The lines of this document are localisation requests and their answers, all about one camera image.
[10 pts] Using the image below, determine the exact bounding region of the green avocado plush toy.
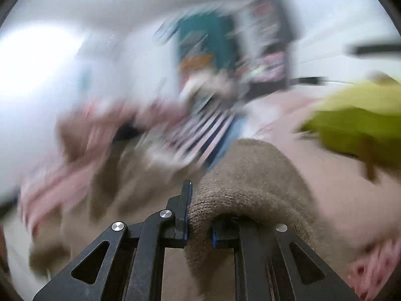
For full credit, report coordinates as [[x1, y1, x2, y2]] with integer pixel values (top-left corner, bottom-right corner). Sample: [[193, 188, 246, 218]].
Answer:
[[296, 74, 400, 182]]

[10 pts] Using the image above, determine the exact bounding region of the pile of clothes on chair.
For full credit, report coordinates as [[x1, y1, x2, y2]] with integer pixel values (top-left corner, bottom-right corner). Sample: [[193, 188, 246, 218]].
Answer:
[[179, 69, 240, 105]]

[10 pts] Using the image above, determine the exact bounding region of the brown knitted sweater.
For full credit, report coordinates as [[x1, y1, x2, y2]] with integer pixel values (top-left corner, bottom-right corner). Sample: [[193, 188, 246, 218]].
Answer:
[[28, 137, 355, 301]]

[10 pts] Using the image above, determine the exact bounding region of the black cluttered shelf unit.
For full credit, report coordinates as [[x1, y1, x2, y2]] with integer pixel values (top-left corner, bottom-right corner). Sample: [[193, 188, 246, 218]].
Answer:
[[237, 0, 298, 101]]

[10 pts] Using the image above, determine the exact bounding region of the pink ribbed bed cover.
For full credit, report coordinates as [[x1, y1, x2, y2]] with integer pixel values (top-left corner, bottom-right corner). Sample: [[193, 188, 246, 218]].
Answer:
[[244, 90, 401, 252]]

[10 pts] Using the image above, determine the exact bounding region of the teal curtain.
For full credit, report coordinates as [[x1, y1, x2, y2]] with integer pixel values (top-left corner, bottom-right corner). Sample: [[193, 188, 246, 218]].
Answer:
[[177, 12, 239, 76]]

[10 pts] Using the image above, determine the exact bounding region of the pink strawberry pillow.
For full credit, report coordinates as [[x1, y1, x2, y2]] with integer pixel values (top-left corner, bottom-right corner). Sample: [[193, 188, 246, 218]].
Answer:
[[347, 239, 400, 300]]

